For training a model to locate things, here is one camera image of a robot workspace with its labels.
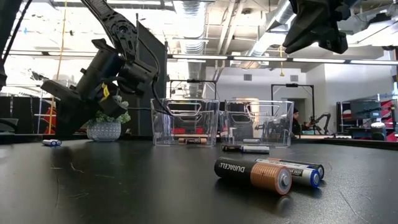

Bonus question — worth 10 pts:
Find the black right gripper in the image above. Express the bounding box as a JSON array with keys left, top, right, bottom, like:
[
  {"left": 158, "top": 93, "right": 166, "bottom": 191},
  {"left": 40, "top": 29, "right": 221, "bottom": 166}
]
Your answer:
[{"left": 282, "top": 0, "right": 351, "bottom": 55}]

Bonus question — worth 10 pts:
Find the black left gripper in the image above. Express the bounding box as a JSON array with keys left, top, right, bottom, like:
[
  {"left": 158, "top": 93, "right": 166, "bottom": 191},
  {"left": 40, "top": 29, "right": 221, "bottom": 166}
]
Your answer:
[{"left": 40, "top": 49, "right": 127, "bottom": 138}]

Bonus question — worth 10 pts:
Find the clear plastic bin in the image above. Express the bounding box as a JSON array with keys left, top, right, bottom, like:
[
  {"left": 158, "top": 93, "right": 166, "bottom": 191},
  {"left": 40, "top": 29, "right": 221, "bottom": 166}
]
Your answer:
[
  {"left": 150, "top": 98, "right": 220, "bottom": 147},
  {"left": 223, "top": 99, "right": 295, "bottom": 147}
]

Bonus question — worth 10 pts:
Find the red angled panel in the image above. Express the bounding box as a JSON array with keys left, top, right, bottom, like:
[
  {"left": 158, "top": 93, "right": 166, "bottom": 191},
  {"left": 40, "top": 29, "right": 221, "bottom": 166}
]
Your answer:
[{"left": 43, "top": 107, "right": 57, "bottom": 134}]

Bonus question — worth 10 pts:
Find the yellow tape tag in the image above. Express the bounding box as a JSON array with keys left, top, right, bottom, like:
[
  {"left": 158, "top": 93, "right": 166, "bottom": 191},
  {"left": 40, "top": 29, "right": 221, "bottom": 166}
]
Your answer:
[{"left": 101, "top": 82, "right": 111, "bottom": 102}]

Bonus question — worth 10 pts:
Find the green plant in patterned pot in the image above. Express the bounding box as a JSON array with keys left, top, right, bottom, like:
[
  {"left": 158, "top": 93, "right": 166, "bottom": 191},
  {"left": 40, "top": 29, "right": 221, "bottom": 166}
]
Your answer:
[{"left": 82, "top": 95, "right": 132, "bottom": 142}]

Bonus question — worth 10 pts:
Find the black partition panel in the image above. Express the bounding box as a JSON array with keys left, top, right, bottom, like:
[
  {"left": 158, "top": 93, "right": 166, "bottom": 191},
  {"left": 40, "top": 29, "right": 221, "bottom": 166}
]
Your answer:
[{"left": 119, "top": 14, "right": 169, "bottom": 136}]

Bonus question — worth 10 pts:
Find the black table mat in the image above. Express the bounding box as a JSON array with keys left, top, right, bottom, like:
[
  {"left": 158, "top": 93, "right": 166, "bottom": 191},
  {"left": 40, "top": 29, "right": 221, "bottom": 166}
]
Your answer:
[{"left": 0, "top": 138, "right": 398, "bottom": 224}]

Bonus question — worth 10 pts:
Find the long ceiling light bar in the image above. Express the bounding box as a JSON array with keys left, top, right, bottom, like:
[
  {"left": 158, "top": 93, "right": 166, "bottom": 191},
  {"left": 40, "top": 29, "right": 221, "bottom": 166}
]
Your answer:
[{"left": 167, "top": 54, "right": 398, "bottom": 65}]

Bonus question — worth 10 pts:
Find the shelf with red bins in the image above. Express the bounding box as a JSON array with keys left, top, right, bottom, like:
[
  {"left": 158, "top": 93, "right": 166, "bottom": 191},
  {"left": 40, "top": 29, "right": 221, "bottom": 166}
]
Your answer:
[{"left": 336, "top": 93, "right": 398, "bottom": 142}]

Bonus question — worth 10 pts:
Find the white round canister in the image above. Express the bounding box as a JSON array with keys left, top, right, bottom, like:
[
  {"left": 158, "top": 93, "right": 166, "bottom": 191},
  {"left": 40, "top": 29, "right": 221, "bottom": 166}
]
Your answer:
[{"left": 371, "top": 121, "right": 387, "bottom": 141}]

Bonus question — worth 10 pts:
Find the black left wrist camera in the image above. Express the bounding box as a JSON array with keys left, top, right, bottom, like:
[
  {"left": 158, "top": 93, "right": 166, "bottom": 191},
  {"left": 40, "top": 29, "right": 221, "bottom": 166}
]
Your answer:
[{"left": 98, "top": 93, "right": 128, "bottom": 119}]

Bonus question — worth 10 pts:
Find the yellow cable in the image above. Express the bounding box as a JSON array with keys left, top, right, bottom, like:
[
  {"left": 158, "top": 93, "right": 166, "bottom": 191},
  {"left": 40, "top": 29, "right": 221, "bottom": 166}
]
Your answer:
[{"left": 48, "top": 0, "right": 68, "bottom": 134}]

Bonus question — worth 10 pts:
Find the black frame stand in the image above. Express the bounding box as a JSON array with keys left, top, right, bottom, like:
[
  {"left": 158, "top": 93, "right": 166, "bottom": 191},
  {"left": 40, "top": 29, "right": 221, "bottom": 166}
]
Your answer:
[
  {"left": 271, "top": 83, "right": 315, "bottom": 125},
  {"left": 169, "top": 79, "right": 218, "bottom": 100}
]

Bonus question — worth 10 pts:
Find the silver ribbed ventilation duct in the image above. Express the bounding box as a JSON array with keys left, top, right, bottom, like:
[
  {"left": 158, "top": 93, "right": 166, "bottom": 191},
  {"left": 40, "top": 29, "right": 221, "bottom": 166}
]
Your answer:
[{"left": 178, "top": 0, "right": 208, "bottom": 99}]

